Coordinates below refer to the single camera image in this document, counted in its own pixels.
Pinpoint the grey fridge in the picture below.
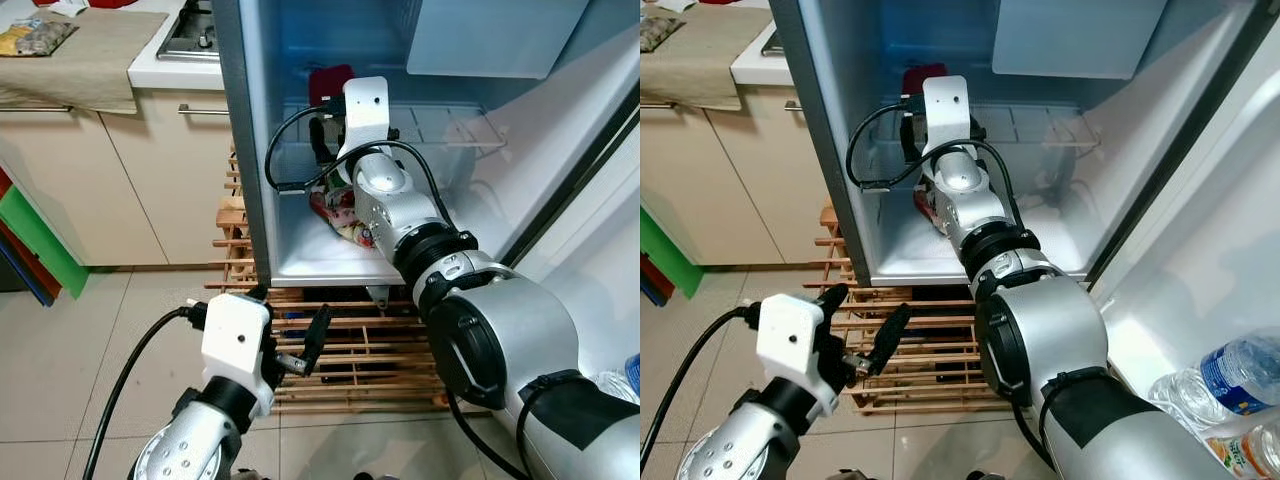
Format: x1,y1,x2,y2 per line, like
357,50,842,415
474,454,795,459
209,0,641,292
768,0,1271,292

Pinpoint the clear glass fridge shelf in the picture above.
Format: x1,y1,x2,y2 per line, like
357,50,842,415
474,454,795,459
869,99,1103,153
279,99,508,153

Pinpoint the frosted fridge compartment flap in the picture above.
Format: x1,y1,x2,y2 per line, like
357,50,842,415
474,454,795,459
404,0,593,82
989,0,1173,82

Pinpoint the wooden slat pallet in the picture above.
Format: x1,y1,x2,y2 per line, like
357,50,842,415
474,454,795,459
204,148,453,415
814,203,1013,417

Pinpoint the red printed food packet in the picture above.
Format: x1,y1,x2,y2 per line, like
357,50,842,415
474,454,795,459
309,184,377,250

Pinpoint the beige kitchen base cabinet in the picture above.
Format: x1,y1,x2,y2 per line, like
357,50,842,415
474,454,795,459
0,84,243,273
640,84,853,268

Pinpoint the green board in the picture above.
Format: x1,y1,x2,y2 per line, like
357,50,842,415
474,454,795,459
640,204,707,297
0,184,90,300

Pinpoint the blue board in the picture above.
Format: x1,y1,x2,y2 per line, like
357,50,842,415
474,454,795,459
0,238,57,307
640,254,677,307

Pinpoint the beige linen cloth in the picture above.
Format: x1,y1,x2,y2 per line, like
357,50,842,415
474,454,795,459
0,8,170,117
640,3,773,112

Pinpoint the clear packet of brown balls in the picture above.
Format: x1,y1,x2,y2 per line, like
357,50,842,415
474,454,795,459
14,19,79,57
640,14,687,54

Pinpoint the orange label drink bottle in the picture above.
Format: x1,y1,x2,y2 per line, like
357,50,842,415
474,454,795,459
1204,419,1280,480

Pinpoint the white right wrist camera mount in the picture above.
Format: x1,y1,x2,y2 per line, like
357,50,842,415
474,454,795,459
919,74,974,157
339,76,394,162

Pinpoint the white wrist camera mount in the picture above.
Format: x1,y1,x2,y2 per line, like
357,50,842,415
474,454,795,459
919,74,974,157
754,292,830,417
199,292,274,420
339,76,394,162

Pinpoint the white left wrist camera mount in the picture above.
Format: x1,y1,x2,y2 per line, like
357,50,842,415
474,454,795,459
199,292,274,420
754,292,830,417

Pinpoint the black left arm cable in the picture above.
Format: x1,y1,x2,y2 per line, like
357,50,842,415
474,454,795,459
81,304,208,480
640,304,763,473

